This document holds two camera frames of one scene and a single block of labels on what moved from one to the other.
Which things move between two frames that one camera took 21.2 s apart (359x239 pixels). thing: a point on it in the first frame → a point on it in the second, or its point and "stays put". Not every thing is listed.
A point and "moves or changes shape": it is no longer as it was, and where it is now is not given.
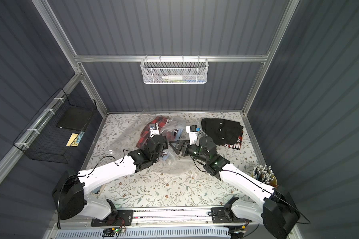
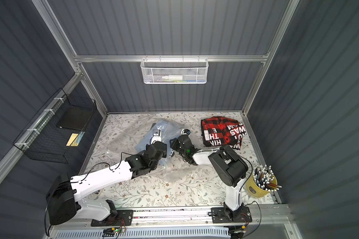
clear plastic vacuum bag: x=134 y=134 moves or changes shape
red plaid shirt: x=162 y=121 → x=217 y=131
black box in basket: x=77 y=118 stays put
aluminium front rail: x=160 y=217 stays put
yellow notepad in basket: x=73 y=140 stays put
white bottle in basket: x=173 y=77 stays put
